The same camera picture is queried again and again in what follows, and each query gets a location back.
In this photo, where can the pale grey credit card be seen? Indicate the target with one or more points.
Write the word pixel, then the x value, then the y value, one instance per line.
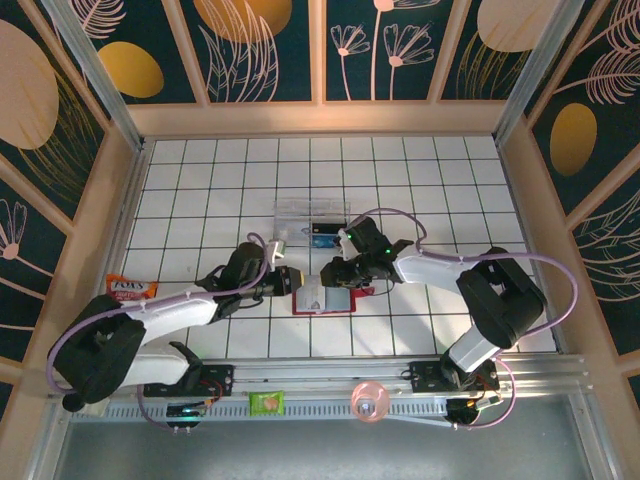
pixel 314 287

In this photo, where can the red card holder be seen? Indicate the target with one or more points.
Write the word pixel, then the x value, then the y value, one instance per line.
pixel 360 302

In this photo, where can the clear acrylic organizer box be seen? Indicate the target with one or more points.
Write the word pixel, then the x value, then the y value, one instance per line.
pixel 310 207

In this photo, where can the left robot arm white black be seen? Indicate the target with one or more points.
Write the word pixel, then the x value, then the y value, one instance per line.
pixel 175 312

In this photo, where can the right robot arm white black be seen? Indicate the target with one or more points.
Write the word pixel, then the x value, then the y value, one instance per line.
pixel 505 295

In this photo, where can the blue credit card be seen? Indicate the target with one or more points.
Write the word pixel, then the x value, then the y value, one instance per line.
pixel 325 242

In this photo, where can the black credit card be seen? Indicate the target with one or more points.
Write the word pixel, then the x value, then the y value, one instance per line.
pixel 327 228

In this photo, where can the green snack packet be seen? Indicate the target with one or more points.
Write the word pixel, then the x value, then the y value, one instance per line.
pixel 266 403

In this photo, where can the orange candy bag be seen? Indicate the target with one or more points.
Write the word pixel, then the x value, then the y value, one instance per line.
pixel 130 287

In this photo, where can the pink plastic cup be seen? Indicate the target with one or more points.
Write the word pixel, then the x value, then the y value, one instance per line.
pixel 370 402

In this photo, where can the black electronics module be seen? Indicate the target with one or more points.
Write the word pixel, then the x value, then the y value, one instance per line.
pixel 185 415
pixel 465 412

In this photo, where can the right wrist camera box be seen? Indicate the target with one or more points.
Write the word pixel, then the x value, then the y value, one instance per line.
pixel 345 242

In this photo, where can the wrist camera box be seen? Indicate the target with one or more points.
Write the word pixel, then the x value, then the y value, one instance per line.
pixel 277 250
pixel 345 242

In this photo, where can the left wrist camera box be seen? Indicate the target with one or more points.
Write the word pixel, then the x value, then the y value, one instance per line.
pixel 277 250

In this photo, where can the aluminium mounting rail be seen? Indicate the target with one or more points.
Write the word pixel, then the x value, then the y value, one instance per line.
pixel 320 372

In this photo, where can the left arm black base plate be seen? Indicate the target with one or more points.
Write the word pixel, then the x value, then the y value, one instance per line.
pixel 220 380

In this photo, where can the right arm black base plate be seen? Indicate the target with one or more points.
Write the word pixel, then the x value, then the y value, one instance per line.
pixel 425 376

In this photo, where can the black knob white switch box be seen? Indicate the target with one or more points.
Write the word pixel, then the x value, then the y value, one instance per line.
pixel 95 407

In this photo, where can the aluminium frame post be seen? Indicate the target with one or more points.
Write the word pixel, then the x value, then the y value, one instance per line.
pixel 95 75
pixel 535 75

